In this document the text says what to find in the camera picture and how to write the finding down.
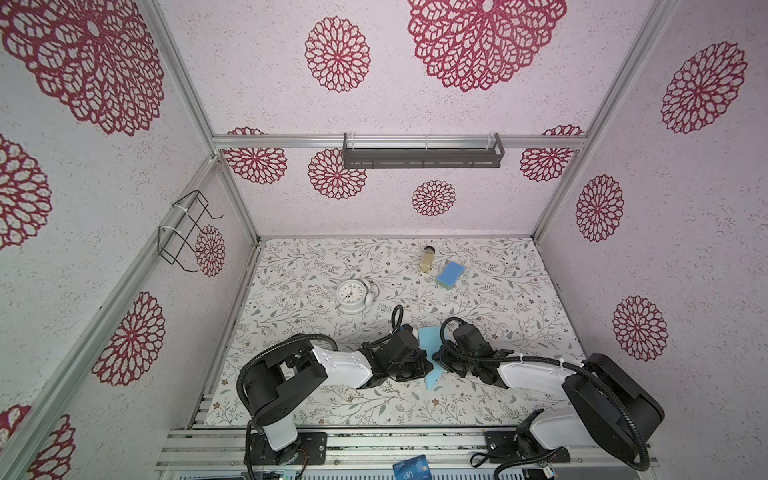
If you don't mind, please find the black wire wall basket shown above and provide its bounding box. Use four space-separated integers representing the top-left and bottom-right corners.
156 189 224 274

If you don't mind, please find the blue card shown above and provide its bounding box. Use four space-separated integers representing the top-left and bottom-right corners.
392 455 433 480

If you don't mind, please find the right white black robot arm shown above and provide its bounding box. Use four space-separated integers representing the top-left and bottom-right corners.
433 318 665 476

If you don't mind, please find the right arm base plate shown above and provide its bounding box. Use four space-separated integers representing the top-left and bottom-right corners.
484 430 571 464

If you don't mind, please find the black wall shelf rack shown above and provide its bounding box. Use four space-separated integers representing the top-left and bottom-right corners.
342 134 506 170

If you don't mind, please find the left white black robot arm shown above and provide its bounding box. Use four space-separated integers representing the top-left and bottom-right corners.
236 327 434 452

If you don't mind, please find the white alarm clock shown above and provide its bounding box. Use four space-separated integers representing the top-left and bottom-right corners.
334 278 380 315

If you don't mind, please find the small yellow liquid jar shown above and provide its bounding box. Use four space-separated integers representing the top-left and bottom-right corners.
419 246 436 274

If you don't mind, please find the blue green sponge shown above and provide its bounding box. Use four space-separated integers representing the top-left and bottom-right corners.
435 261 466 290

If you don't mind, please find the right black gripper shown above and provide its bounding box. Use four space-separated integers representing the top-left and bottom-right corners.
432 337 478 374

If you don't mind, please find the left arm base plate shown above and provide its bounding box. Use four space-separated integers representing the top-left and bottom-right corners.
244 432 328 467

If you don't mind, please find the light blue paper sheet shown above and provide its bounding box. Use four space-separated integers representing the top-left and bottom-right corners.
418 326 445 391

